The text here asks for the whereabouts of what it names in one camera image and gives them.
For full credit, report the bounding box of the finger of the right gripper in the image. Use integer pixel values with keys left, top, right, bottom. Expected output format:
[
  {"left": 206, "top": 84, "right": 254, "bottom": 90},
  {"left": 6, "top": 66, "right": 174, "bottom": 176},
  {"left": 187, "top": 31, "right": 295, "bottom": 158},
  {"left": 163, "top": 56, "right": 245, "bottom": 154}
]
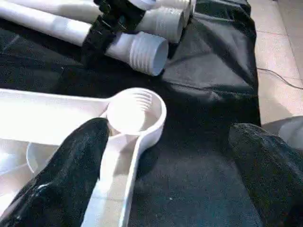
[
  {"left": 93, "top": 0, "right": 145, "bottom": 31},
  {"left": 82, "top": 14, "right": 124, "bottom": 67}
]

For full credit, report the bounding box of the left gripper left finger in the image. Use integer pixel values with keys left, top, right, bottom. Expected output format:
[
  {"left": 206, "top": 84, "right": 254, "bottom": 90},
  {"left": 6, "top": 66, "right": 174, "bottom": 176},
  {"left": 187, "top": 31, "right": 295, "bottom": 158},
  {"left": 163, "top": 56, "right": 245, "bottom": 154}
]
[{"left": 0, "top": 117, "right": 111, "bottom": 227}]

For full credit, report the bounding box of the black plastic mat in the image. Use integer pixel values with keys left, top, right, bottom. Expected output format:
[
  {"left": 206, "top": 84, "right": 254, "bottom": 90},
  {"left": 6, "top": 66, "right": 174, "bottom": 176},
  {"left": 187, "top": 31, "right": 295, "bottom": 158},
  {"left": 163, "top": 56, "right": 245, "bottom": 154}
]
[{"left": 0, "top": 0, "right": 262, "bottom": 227}]

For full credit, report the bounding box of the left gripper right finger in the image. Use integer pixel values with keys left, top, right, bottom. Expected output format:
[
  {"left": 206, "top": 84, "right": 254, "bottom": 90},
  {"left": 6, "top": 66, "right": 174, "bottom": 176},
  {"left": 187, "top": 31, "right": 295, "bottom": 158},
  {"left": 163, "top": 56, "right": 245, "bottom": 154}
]
[{"left": 229, "top": 122, "right": 303, "bottom": 227}]

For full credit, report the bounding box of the thin black floor cable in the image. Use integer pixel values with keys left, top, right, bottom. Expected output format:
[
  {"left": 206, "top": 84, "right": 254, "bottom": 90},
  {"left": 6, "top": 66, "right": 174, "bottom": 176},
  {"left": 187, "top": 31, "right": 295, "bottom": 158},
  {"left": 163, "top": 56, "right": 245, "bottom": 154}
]
[{"left": 257, "top": 67, "right": 303, "bottom": 89}]

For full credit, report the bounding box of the white plastic table top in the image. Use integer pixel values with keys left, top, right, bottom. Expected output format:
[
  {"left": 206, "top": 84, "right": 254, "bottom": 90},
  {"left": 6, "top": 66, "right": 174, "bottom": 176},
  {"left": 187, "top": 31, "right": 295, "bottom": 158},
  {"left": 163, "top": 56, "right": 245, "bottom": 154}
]
[{"left": 0, "top": 87, "right": 168, "bottom": 227}]

